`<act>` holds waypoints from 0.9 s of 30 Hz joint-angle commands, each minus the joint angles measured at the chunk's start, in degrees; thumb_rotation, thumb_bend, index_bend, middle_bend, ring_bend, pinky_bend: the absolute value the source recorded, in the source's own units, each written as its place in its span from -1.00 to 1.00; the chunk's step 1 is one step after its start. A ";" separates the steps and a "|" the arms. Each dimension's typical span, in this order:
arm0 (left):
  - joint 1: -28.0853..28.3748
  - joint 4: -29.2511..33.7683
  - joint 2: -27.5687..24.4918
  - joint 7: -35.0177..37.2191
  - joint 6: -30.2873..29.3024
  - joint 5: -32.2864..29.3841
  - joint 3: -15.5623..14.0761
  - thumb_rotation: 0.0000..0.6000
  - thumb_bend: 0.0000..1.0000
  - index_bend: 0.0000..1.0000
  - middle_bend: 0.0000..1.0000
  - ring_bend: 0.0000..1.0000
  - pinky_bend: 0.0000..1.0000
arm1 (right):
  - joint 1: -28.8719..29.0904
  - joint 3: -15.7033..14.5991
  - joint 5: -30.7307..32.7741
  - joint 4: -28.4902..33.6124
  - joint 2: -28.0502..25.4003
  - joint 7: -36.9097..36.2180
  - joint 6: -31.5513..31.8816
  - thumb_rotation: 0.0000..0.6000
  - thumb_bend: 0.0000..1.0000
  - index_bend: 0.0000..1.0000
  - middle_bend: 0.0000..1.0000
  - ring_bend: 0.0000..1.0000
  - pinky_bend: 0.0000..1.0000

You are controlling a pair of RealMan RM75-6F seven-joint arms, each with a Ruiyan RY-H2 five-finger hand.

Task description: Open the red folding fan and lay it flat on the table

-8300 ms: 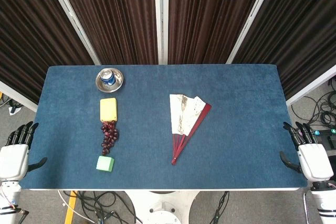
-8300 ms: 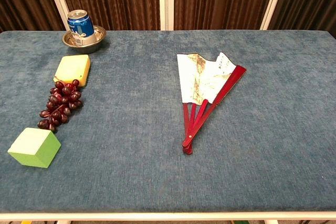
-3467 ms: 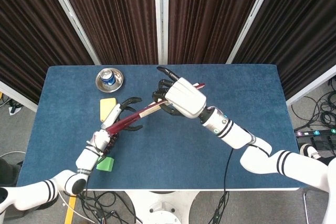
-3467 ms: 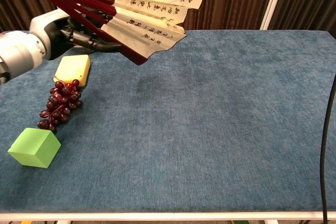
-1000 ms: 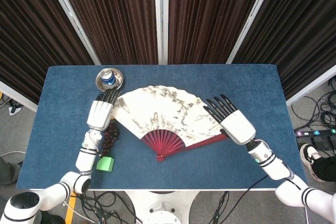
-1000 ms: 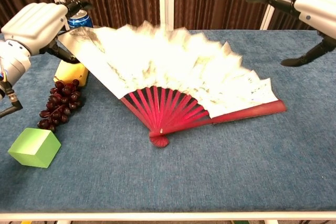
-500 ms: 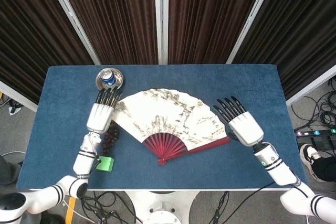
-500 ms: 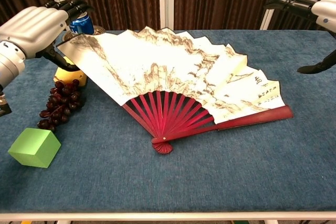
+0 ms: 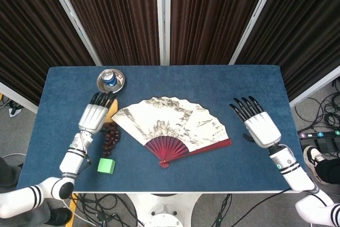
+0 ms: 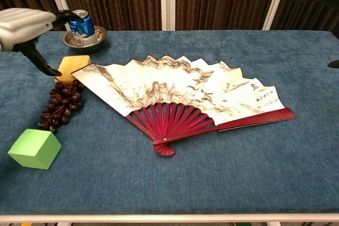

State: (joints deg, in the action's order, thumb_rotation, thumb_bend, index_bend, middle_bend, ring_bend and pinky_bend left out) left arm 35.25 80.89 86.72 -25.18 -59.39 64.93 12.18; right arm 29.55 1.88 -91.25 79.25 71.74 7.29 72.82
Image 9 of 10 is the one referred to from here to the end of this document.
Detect black shoe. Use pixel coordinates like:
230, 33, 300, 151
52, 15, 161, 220
44, 207, 73, 227

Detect black power strip coloured labels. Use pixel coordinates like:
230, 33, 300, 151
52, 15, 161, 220
299, 130, 340, 139

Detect black foot pedal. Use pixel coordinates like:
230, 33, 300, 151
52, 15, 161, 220
314, 138, 340, 158

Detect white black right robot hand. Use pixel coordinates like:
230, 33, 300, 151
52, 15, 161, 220
229, 95, 282, 149

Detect black floor cable bundle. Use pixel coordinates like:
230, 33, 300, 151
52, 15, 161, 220
294, 78, 340, 132

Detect round metal bowl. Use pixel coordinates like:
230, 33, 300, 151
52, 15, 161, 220
96, 69, 126, 93

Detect paper folding fan red ribs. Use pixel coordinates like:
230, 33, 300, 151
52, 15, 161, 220
110, 96, 232, 169

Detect grey trouser leg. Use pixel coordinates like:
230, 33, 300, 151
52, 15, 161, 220
0, 155, 53, 227

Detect white black sneaker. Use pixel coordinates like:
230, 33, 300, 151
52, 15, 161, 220
303, 146, 327, 176

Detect dark red grape bunch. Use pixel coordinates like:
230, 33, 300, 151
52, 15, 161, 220
99, 122, 122, 158

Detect black trouser leg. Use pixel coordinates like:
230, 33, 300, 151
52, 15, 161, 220
316, 157, 340, 185

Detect black cable green plug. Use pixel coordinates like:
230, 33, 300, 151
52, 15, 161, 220
212, 194, 233, 227

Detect green cube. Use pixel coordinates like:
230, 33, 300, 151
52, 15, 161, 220
97, 157, 117, 175

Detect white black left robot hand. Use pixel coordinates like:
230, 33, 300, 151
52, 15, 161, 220
78, 91, 118, 136

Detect blue table mat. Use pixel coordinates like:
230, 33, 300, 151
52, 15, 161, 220
16, 65, 321, 193

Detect black tangled floor cables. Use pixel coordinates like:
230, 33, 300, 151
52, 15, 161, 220
62, 192, 146, 227

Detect blue drink can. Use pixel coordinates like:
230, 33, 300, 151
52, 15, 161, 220
100, 70, 117, 87

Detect yellow rectangular block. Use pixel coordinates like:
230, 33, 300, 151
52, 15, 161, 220
105, 98, 120, 124

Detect brown pleated partition screen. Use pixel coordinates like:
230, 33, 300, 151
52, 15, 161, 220
0, 0, 103, 114
229, 0, 340, 108
44, 0, 171, 66
156, 0, 282, 65

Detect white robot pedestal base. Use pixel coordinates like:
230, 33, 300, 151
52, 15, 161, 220
124, 192, 202, 227

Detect yellow floor tape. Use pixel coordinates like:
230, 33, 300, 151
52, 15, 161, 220
65, 197, 79, 227

